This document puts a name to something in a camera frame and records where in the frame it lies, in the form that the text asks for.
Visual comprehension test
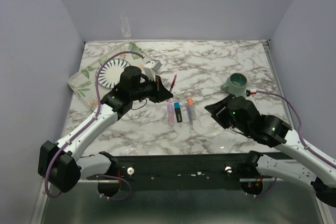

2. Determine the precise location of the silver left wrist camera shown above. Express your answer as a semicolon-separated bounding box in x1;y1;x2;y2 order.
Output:
143;60;162;80

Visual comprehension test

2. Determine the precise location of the blue striped white plate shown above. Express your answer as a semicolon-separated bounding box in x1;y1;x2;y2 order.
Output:
96;58;131;89

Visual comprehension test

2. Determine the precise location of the pink highlighter pen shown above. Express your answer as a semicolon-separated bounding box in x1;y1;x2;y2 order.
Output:
168;111;175;126

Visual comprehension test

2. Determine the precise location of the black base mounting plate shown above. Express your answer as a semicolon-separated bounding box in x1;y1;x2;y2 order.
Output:
86;153;274;192

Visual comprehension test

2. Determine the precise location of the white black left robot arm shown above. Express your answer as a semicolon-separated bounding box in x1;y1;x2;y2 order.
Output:
38;66;173;193

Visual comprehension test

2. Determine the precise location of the purple pen cap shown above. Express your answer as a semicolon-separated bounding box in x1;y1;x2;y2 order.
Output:
167;104;173;112

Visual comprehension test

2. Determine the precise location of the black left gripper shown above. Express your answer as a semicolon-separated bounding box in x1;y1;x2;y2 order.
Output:
131;74;173;103

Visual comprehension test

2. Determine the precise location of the blue pen cap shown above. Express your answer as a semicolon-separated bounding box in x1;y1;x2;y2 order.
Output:
174;102;180;110

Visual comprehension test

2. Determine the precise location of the clear champagne glass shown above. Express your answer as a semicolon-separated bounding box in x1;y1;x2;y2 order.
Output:
120;12;131;40

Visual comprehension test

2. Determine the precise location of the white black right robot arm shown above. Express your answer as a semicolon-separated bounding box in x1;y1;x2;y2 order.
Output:
205;94;335;207

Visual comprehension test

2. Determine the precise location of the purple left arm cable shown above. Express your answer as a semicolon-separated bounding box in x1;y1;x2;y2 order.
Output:
44;50;148;200

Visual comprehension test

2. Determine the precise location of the floral rectangular tray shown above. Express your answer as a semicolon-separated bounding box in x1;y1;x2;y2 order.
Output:
68;40;158;112

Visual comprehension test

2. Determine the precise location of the blue black highlighter pen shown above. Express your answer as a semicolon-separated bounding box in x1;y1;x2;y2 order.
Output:
174;108;183;123

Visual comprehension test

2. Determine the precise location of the pink thin pen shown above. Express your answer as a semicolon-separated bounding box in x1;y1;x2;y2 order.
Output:
169;74;177;92

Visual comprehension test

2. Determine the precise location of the orange clear marker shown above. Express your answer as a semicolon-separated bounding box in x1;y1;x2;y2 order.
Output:
190;106;196;120

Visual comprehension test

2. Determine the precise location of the grey pen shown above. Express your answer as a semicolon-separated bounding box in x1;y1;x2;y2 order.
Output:
186;105;193;125

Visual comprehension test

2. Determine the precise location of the green ceramic cup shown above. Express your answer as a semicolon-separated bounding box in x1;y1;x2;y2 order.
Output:
220;72;248;96

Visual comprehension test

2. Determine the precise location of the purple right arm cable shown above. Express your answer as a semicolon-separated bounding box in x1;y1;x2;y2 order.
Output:
246;89;336;198

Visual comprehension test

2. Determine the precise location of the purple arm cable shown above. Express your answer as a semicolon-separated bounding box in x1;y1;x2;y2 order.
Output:
44;50;148;200
246;89;336;198

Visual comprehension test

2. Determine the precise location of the orange pen cap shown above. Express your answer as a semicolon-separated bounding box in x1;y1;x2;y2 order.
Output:
187;98;194;106

